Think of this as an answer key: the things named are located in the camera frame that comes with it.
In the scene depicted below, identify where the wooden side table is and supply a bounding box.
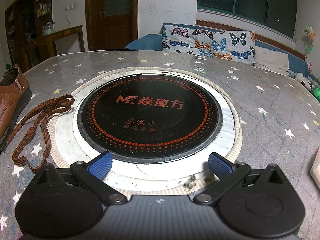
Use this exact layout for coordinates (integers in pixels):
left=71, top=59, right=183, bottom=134
left=20, top=25, right=85, bottom=72

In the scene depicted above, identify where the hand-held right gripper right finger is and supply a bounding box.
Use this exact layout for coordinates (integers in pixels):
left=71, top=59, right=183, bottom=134
left=194, top=152, right=290, bottom=205

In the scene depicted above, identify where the brown shoelace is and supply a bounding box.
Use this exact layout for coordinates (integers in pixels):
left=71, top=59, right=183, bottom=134
left=11, top=94, right=75, bottom=172

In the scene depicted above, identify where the green-framed window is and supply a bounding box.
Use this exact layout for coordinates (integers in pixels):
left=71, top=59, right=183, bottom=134
left=197, top=0, right=298, bottom=39

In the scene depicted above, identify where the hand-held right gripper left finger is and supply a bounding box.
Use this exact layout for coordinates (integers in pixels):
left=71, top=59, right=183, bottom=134
left=31, top=152, right=128, bottom=205

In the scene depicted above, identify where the pink tissue pack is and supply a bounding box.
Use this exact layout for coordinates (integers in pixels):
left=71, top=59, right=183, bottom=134
left=309, top=147, right=320, bottom=180

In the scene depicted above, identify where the dark wooden shelf cabinet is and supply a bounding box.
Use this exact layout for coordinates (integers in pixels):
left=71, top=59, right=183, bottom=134
left=4, top=0, right=53, bottom=68

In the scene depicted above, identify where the black round induction cooktop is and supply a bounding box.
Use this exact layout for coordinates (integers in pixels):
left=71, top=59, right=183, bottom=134
left=75, top=73, right=223, bottom=162

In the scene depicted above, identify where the paper flower decoration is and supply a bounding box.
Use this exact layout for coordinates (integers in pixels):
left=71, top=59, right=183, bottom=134
left=303, top=26, right=315, bottom=60

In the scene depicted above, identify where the butterfly print quilt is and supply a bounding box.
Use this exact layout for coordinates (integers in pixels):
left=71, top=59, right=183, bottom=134
left=161, top=26, right=256, bottom=64

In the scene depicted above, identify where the glass jar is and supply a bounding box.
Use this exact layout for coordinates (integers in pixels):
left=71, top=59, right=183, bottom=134
left=41, top=22, right=55, bottom=36

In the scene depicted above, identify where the wooden wall rail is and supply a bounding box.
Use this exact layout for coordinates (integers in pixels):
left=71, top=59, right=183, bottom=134
left=196, top=19, right=307, bottom=60

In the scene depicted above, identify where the brown leather shoe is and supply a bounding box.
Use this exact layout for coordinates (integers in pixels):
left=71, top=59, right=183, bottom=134
left=0, top=65, right=32, bottom=153

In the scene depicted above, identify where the brown door with glass pane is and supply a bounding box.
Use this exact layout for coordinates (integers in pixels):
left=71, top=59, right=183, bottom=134
left=85, top=0, right=138, bottom=51

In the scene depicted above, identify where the grey star-print table cover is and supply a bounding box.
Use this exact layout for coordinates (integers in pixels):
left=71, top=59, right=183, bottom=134
left=0, top=49, right=320, bottom=240

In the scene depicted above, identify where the blue sofa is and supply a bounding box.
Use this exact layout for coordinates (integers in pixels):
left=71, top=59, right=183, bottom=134
left=124, top=22, right=320, bottom=85

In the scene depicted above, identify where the black and white plush cow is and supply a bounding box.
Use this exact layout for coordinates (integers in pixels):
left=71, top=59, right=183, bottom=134
left=295, top=72, right=316, bottom=92

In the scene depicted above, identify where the beige pillow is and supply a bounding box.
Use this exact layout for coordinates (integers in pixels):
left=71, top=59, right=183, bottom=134
left=253, top=46, right=290, bottom=77

